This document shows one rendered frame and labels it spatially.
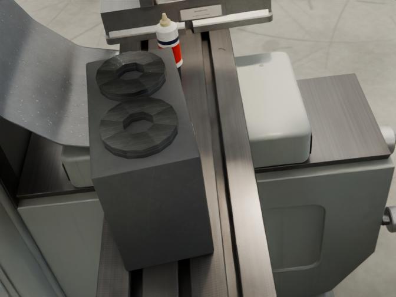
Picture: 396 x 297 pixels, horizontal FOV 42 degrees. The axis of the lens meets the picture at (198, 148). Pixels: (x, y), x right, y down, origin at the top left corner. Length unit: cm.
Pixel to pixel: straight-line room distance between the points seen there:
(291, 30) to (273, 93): 171
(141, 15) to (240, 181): 45
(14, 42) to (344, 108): 71
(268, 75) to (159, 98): 54
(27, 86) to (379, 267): 125
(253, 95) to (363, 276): 88
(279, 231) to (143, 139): 71
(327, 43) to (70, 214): 185
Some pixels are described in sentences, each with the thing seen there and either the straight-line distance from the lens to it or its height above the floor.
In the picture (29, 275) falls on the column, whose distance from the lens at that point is 127.
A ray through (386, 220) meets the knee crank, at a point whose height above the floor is 52.
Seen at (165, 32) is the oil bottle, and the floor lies 101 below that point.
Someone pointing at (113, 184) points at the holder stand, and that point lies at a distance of 57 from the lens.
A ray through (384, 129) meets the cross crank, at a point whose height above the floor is 66.
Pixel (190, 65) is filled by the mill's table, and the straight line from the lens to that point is 100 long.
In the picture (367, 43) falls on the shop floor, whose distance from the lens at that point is 271.
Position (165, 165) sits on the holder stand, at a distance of 56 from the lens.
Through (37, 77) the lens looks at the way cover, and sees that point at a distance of 107.
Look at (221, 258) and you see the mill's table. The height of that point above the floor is 93.
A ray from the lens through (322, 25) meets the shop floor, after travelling 283.
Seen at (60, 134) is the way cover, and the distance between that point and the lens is 99.
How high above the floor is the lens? 151
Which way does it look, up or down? 45 degrees down
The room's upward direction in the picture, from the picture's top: 9 degrees counter-clockwise
